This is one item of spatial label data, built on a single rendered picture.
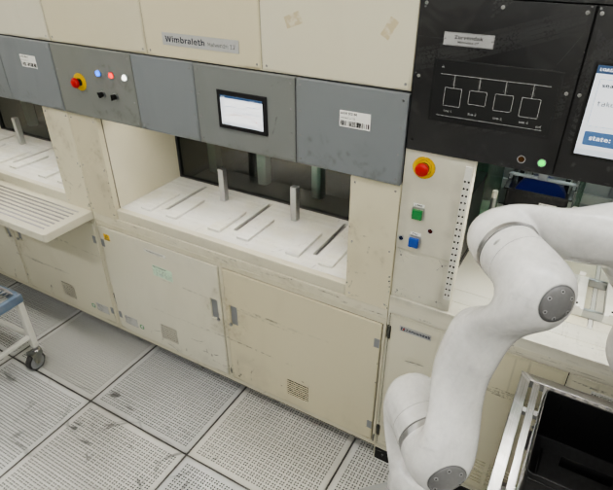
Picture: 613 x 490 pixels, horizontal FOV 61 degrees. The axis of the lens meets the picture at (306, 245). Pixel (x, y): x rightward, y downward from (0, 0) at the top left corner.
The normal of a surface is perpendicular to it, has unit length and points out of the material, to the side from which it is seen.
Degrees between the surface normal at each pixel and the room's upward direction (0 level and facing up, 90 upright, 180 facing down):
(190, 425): 0
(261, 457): 0
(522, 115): 90
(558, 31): 90
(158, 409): 0
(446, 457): 62
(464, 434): 66
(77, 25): 90
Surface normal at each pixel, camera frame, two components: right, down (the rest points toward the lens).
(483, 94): -0.50, 0.46
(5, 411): 0.00, -0.85
